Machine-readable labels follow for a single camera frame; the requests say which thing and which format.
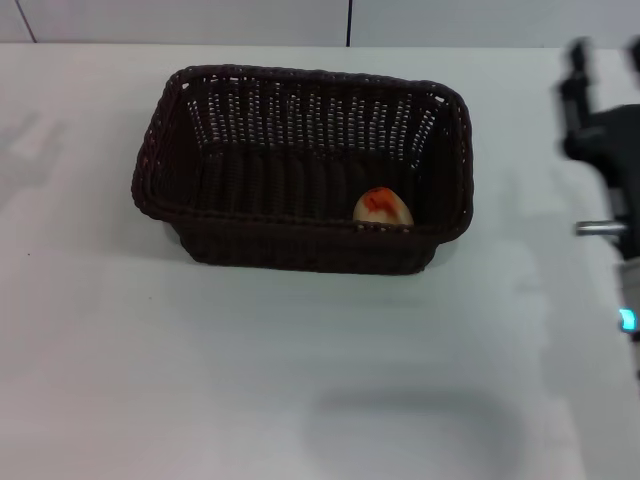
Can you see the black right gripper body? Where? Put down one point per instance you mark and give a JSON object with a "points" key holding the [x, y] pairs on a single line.
{"points": [[607, 132]]}

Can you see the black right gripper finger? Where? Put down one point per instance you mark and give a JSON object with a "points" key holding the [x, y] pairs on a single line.
{"points": [[634, 65], [575, 85]]}

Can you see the peach with orange blush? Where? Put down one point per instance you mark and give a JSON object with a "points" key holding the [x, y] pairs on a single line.
{"points": [[382, 206]]}

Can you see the dark brown woven basket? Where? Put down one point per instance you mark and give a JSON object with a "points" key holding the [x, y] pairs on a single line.
{"points": [[300, 245]]}

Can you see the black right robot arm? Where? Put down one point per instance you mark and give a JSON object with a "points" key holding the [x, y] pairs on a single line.
{"points": [[627, 240]]}

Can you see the thin black vertical strip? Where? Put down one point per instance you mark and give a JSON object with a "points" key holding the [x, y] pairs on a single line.
{"points": [[348, 22]]}

